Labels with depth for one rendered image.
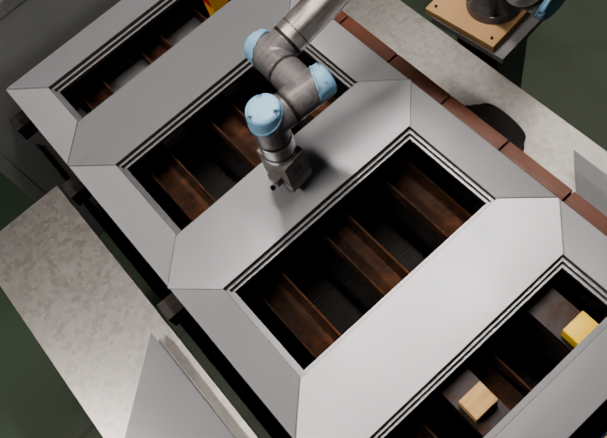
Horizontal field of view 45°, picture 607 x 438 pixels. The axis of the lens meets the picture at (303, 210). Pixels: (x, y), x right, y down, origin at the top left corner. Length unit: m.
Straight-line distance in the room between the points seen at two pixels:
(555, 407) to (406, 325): 0.32
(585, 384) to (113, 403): 1.00
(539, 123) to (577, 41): 1.05
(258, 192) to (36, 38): 0.79
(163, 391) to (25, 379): 1.16
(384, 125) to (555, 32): 1.34
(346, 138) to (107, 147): 0.60
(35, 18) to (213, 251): 0.82
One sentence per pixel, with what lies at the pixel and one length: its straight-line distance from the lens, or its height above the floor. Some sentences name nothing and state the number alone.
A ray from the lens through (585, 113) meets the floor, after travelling 2.75.
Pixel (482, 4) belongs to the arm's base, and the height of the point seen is 0.76.
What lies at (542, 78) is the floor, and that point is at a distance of 2.82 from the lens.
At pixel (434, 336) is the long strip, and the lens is 1.51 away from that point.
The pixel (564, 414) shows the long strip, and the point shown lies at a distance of 1.49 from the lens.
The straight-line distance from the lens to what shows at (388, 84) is 1.78.
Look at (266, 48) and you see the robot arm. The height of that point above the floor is 1.14.
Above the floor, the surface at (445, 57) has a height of 0.68.
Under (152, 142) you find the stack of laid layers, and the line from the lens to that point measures 1.86.
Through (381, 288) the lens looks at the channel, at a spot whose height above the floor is 0.68.
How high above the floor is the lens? 2.31
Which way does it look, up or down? 63 degrees down
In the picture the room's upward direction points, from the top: 24 degrees counter-clockwise
